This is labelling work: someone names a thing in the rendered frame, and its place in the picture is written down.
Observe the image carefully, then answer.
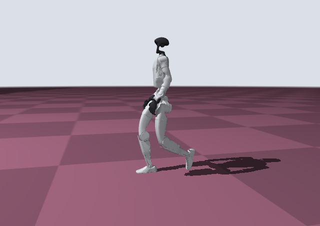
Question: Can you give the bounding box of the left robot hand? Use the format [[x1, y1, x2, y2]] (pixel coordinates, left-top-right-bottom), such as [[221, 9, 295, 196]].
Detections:
[[148, 98, 161, 115]]

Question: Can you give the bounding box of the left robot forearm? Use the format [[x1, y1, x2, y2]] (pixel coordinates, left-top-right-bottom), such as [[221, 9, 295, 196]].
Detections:
[[154, 76, 171, 102]]

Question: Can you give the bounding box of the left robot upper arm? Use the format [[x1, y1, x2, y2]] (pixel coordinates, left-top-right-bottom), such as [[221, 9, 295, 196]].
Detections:
[[158, 56, 172, 82]]

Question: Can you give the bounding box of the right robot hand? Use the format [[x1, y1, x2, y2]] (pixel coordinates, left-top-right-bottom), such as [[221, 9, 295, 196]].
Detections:
[[143, 94, 155, 109]]

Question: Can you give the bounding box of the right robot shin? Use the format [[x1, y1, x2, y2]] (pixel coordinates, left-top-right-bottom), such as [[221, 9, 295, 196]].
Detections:
[[137, 136, 152, 168]]

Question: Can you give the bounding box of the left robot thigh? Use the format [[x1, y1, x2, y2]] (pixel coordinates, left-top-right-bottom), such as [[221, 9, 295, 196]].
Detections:
[[155, 100, 172, 147]]

